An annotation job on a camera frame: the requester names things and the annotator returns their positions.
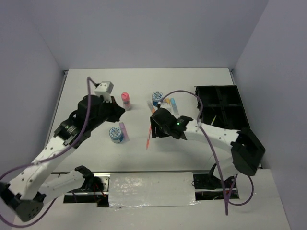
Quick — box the orange-capped clear highlighter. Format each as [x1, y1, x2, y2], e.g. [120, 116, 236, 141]
[147, 101, 155, 114]

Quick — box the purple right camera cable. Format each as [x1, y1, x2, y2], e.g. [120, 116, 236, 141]
[158, 90, 254, 216]

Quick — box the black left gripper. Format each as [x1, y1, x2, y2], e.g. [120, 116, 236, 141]
[88, 95, 125, 130]

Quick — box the blue paint jar near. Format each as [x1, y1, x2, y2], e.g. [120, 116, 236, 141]
[109, 126, 124, 143]

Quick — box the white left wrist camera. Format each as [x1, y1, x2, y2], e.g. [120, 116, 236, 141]
[94, 81, 114, 103]

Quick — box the purple highlighter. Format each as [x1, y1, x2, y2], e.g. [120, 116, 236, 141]
[119, 122, 129, 141]

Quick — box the silver tape-covered panel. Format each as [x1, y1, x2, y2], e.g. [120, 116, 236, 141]
[108, 172, 197, 207]

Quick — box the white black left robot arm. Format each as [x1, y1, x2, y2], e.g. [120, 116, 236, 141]
[0, 95, 125, 222]

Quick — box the blue paint jar far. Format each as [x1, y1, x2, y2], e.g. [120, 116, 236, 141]
[152, 91, 164, 107]

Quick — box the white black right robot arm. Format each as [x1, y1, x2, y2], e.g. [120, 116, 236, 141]
[150, 108, 265, 187]

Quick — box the orange pen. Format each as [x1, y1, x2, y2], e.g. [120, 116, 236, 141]
[146, 126, 152, 150]

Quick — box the blue paint jar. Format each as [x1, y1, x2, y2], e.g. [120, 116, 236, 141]
[109, 126, 124, 143]
[152, 91, 164, 107]

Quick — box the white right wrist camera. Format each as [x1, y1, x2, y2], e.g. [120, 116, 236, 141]
[156, 100, 172, 112]

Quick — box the black four-compartment organizer tray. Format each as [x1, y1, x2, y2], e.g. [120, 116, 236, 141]
[195, 85, 250, 130]

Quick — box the blue highlighter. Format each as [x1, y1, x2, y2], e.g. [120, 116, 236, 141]
[170, 98, 179, 115]

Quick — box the pink-capped marker tube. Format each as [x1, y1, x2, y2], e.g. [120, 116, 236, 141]
[121, 92, 131, 110]

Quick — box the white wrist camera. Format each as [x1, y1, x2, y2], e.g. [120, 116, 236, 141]
[156, 100, 172, 112]
[94, 81, 114, 103]

